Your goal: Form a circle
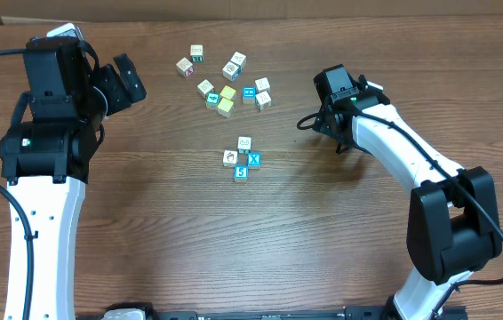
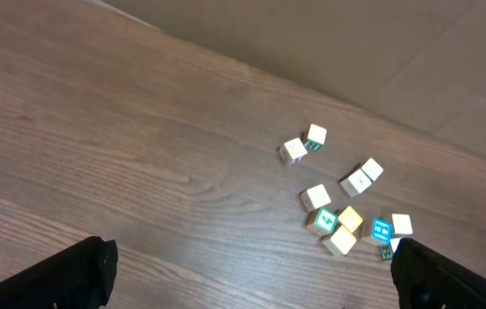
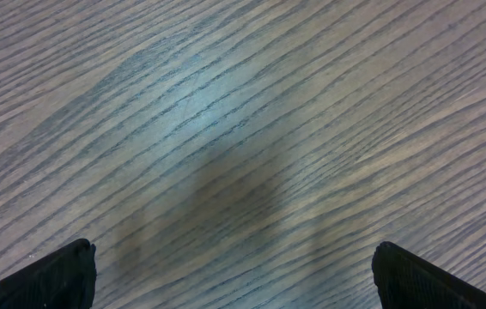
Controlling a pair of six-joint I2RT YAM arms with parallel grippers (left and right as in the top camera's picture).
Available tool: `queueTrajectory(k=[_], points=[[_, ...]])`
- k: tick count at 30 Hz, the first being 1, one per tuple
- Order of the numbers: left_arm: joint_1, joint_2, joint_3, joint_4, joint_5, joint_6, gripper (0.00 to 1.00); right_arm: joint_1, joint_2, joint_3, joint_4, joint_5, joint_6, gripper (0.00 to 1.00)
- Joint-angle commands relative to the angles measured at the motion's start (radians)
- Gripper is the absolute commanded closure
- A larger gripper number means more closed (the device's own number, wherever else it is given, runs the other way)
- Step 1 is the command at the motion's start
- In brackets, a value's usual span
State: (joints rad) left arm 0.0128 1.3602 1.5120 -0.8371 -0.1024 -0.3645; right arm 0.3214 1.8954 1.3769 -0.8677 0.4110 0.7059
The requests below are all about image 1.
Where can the green number four block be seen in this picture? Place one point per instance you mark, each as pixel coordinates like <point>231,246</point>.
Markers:
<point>212,100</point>

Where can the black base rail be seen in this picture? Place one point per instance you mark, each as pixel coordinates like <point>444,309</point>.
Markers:
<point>347,313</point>

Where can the brown cardboard backdrop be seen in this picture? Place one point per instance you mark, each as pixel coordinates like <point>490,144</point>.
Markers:
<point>38,11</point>

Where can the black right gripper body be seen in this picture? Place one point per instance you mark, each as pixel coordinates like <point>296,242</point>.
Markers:
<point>329,126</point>

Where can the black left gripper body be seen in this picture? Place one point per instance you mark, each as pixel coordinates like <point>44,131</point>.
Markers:
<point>115,83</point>

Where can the white block red trim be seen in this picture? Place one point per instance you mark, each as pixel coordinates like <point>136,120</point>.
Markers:
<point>205,87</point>

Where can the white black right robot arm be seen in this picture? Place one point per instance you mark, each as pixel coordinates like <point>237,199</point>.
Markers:
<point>453,222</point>

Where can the white acorn picture block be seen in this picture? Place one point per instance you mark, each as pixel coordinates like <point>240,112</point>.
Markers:
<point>230,158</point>

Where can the white block teal side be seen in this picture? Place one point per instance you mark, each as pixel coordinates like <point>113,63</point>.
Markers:
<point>254,160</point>

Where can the white block green side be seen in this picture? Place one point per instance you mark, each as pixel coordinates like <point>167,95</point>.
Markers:
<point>197,53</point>

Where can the white block red side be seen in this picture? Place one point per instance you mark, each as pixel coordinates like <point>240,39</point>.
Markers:
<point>185,67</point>

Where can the blue number five block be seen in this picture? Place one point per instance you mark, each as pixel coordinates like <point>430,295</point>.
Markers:
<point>241,173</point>

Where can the yellow block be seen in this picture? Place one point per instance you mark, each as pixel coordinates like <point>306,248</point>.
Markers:
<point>225,107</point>
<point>227,93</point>

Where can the white block brown picture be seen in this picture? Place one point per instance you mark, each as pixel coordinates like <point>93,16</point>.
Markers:
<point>263,100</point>

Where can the white block blue side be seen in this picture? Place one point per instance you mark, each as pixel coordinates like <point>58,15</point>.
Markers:
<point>231,71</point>

